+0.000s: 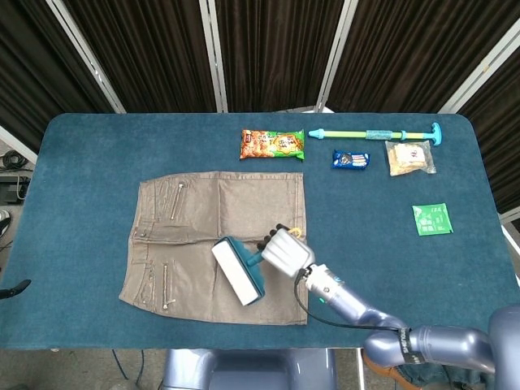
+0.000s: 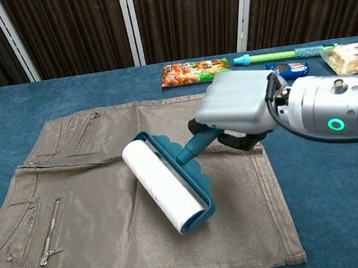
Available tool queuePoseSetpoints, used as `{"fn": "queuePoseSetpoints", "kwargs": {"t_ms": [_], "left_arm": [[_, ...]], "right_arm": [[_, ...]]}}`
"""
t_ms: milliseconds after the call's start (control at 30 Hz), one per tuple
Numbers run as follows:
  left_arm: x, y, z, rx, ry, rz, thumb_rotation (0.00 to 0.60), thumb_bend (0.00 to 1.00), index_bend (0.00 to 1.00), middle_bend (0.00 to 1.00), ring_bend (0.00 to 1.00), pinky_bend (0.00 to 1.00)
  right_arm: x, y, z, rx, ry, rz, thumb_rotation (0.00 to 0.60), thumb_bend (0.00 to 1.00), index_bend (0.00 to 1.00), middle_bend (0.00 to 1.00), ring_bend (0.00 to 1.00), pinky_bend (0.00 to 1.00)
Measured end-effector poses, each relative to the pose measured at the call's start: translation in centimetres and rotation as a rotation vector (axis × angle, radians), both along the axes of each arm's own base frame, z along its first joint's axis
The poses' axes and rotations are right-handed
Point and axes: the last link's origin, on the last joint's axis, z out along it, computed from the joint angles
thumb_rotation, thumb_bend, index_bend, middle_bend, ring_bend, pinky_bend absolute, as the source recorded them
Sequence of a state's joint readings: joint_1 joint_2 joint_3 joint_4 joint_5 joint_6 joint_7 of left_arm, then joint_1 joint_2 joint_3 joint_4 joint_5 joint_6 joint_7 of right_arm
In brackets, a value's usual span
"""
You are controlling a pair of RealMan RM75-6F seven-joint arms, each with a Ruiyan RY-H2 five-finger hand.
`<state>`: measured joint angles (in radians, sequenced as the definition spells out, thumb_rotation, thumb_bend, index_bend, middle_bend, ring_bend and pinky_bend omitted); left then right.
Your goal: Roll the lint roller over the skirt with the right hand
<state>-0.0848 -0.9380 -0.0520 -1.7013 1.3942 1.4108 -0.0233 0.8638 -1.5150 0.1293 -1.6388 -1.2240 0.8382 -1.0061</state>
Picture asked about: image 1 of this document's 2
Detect teal lint roller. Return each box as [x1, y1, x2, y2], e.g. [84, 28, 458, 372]
[211, 226, 304, 307]

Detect blue cable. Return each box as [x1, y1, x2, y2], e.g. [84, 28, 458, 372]
[111, 349, 145, 383]

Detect green sachet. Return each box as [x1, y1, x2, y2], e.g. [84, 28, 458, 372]
[411, 202, 455, 236]

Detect silver robot torso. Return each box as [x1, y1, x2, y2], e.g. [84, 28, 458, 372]
[160, 348, 338, 390]

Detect black floor cables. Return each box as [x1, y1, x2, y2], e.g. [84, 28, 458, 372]
[0, 149, 32, 170]

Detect dark folding screen panel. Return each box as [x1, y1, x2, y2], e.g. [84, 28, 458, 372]
[440, 28, 520, 212]
[209, 0, 350, 114]
[0, 0, 125, 143]
[320, 0, 520, 114]
[56, 0, 227, 114]

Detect blue cookie pack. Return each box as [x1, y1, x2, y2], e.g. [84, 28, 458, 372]
[331, 149, 371, 171]

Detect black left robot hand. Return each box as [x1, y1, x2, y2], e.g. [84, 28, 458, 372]
[0, 279, 33, 301]

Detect orange green snack bag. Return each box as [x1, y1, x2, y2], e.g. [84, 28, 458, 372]
[239, 128, 306, 163]

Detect black velcro strap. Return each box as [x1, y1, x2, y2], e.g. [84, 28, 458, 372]
[400, 324, 426, 364]

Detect grey-brown zippered skirt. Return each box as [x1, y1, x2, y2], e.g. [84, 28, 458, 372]
[118, 171, 309, 327]

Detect clear bag of bread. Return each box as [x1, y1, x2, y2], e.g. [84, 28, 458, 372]
[384, 140, 438, 177]

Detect green teal water pump toy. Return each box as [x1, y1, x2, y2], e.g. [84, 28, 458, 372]
[307, 121, 443, 146]

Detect brown leather shoe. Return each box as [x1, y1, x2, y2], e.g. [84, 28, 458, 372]
[362, 352, 407, 385]

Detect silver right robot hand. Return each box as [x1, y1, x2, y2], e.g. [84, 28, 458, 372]
[255, 223, 317, 280]

